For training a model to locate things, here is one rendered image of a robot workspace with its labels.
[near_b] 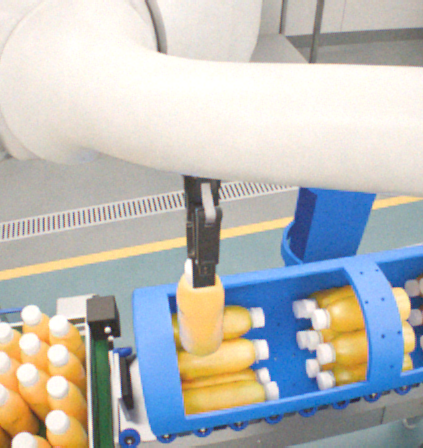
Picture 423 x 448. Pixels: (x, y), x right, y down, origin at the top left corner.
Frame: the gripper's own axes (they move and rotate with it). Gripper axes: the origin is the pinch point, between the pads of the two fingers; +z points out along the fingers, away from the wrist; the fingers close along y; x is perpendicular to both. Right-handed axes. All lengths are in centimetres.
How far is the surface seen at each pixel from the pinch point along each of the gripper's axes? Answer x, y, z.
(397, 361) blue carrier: -34.8, -6.9, 29.3
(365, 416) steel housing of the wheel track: -37, -7, 57
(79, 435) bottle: 24.6, -5.2, 42.2
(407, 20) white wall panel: -263, 359, 120
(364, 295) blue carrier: -30.4, 3.7, 21.9
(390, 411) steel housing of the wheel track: -43, -7, 57
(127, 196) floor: 17, 175, 145
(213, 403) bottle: -1.3, -4.4, 38.0
